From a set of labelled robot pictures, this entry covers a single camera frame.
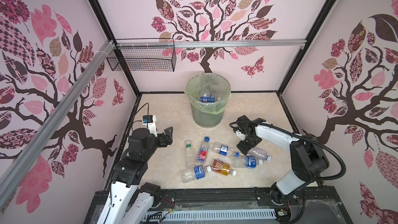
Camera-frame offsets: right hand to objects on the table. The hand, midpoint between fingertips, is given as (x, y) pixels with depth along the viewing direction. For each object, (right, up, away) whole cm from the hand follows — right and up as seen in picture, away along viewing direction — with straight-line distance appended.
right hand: (248, 144), depth 89 cm
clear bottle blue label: (-21, +28, +9) cm, 36 cm away
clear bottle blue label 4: (-5, -8, -6) cm, 11 cm away
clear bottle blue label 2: (-25, +31, +7) cm, 40 cm away
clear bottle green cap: (-34, -6, -1) cm, 35 cm away
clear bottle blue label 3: (-15, -2, -4) cm, 15 cm away
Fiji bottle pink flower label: (-27, -3, -4) cm, 27 cm away
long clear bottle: (+5, -4, -4) cm, 8 cm away
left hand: (-44, +11, -19) cm, 49 cm away
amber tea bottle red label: (-16, -10, -11) cm, 22 cm away
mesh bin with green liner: (-24, +18, -2) cm, 30 cm away
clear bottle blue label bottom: (-29, -11, -13) cm, 34 cm away
